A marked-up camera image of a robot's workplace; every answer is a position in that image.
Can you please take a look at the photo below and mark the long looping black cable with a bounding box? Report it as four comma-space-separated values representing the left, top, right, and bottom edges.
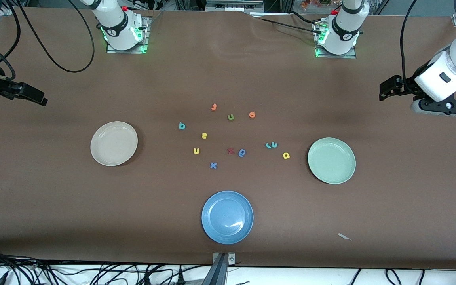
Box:
9, 0, 95, 74

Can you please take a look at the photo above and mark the metal bracket with black post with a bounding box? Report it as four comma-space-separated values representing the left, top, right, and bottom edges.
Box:
211, 252, 237, 285

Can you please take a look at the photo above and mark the light brown round plate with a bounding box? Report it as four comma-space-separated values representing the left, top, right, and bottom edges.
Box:
90, 121, 138, 167

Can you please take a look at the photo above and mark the silver metal frame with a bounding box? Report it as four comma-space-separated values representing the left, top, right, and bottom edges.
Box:
205, 0, 265, 13

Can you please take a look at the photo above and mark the blue round plate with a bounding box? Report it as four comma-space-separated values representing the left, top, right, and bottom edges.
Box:
201, 191, 254, 245

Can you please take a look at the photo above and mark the brown paper table cover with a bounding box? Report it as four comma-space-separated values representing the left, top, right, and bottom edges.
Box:
0, 7, 456, 271

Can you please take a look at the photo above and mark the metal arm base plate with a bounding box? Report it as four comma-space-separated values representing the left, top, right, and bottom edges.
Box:
106, 17, 150, 54
314, 22, 357, 59

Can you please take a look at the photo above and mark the pale green round plate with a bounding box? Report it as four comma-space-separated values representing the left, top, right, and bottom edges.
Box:
308, 137, 356, 184

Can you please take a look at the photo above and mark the orange red decorative object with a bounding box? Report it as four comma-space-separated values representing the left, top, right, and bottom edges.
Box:
300, 0, 333, 9

